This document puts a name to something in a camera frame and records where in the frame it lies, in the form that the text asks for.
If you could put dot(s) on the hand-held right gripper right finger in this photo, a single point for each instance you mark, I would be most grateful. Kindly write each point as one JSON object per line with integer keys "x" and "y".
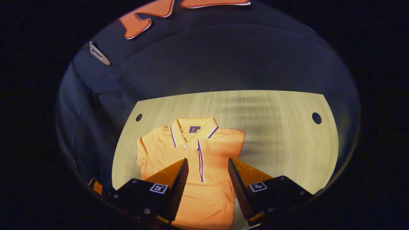
{"x": 238, "y": 188}

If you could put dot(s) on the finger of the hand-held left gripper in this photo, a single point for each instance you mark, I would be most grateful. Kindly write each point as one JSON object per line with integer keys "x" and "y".
{"x": 96, "y": 187}

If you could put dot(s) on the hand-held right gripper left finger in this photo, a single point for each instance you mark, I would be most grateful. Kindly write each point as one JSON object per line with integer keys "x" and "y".
{"x": 180, "y": 188}

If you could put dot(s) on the orange T-shirt with striped collar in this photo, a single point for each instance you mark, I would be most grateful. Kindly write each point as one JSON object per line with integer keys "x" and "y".
{"x": 207, "y": 198}

